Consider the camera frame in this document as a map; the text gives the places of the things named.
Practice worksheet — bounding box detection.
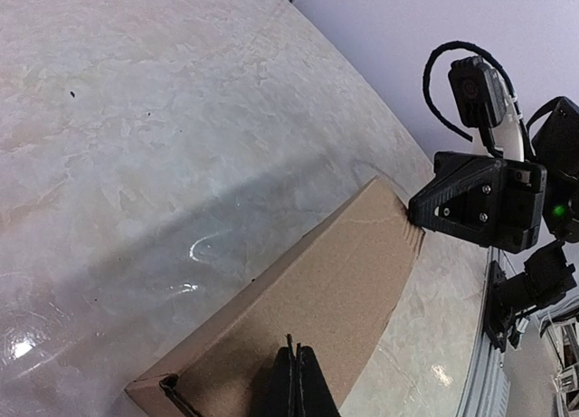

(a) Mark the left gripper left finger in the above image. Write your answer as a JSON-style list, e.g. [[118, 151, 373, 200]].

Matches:
[[253, 334, 297, 417]]

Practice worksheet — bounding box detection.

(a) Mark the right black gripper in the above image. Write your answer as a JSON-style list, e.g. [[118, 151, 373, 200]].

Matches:
[[408, 96, 578, 253]]

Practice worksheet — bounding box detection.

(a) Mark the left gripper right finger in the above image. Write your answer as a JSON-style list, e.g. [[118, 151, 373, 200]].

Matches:
[[294, 344, 339, 417]]

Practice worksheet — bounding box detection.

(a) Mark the brown cardboard box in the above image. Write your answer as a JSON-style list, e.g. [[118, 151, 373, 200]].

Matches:
[[126, 178, 423, 416]]

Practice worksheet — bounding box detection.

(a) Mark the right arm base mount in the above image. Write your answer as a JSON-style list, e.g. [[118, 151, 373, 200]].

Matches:
[[483, 261, 533, 353]]

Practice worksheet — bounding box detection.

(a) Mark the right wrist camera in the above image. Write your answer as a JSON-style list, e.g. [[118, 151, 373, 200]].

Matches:
[[447, 55, 528, 163]]

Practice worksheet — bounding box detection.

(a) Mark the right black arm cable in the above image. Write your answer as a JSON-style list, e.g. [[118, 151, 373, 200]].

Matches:
[[422, 40, 521, 142]]

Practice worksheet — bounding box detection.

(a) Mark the front aluminium frame rail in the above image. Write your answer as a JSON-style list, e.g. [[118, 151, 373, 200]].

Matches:
[[451, 253, 579, 417]]

